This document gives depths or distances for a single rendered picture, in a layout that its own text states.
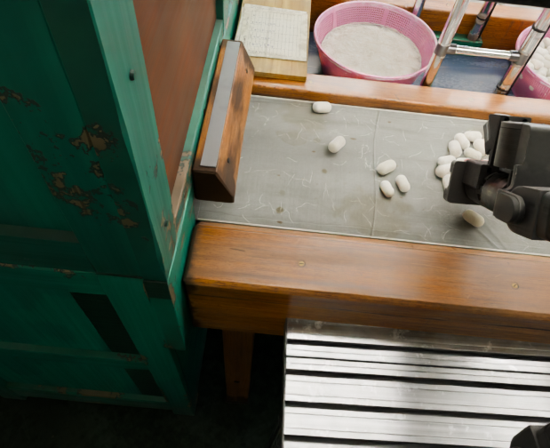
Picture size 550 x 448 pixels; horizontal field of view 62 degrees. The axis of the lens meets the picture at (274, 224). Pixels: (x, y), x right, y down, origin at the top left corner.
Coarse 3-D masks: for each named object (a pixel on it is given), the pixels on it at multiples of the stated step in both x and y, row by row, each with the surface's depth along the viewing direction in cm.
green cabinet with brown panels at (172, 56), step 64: (0, 0) 26; (64, 0) 25; (128, 0) 32; (192, 0) 59; (0, 64) 30; (64, 64) 29; (128, 64) 33; (192, 64) 63; (0, 128) 37; (64, 128) 34; (128, 128) 34; (192, 128) 65; (0, 192) 45; (64, 192) 41; (128, 192) 40; (0, 256) 53; (64, 256) 52; (128, 256) 51
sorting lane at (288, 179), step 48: (288, 144) 82; (384, 144) 84; (432, 144) 85; (240, 192) 76; (288, 192) 76; (336, 192) 77; (432, 192) 79; (432, 240) 73; (480, 240) 74; (528, 240) 75
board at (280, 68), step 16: (256, 0) 100; (272, 0) 101; (288, 0) 101; (304, 0) 102; (240, 16) 97; (256, 64) 88; (272, 64) 89; (288, 64) 89; (304, 64) 89; (304, 80) 88
